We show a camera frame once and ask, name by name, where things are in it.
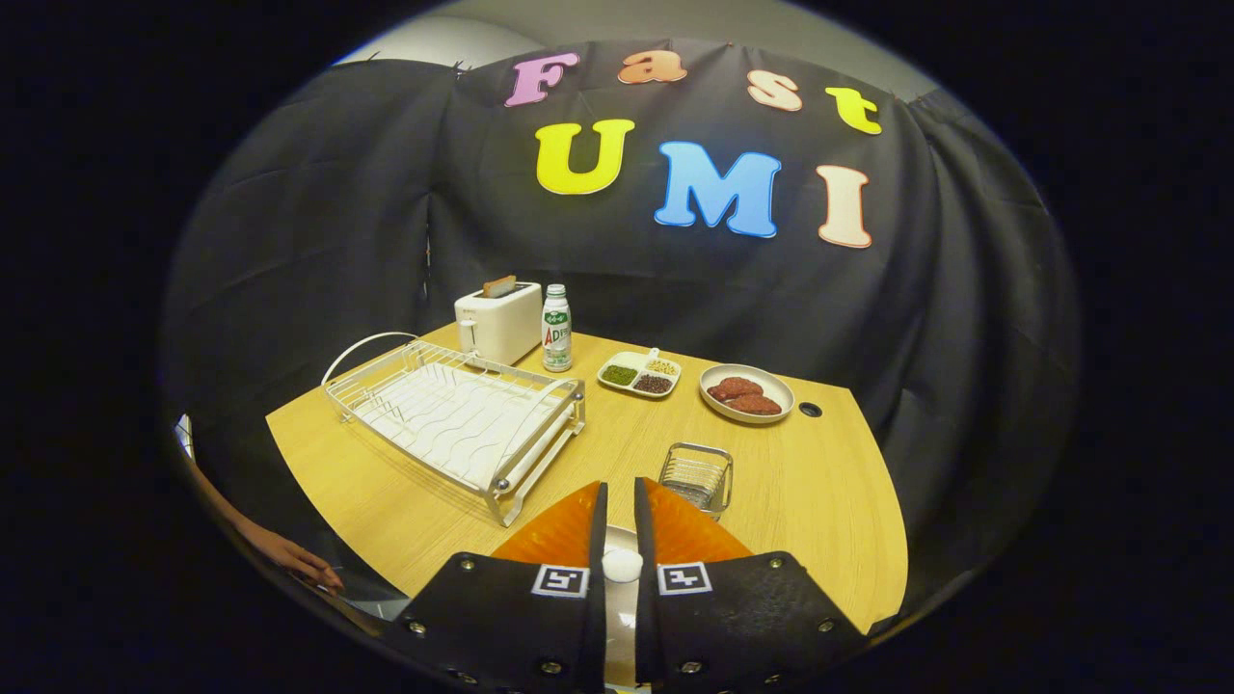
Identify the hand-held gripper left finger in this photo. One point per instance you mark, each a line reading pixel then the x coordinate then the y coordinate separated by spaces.
pixel 521 627

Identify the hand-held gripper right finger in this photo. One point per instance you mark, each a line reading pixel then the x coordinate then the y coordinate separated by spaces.
pixel 733 627

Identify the beige plate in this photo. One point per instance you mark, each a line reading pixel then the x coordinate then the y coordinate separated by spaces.
pixel 620 631

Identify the white plate with meat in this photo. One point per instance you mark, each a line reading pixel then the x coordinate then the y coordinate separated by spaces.
pixel 776 386

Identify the white divided dish with beans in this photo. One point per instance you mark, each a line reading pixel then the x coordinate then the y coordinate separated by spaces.
pixel 638 374

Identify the reddish brown meat piece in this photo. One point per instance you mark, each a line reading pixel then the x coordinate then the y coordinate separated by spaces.
pixel 755 405
pixel 737 387

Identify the white green drink bottle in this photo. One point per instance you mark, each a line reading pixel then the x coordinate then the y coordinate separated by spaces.
pixel 556 333

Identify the white toaster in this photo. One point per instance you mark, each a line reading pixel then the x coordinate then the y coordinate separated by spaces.
pixel 501 323

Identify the toast slice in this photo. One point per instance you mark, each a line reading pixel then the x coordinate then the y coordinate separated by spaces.
pixel 499 285

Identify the black backdrop cloth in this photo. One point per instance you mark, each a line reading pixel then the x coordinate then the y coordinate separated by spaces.
pixel 337 222

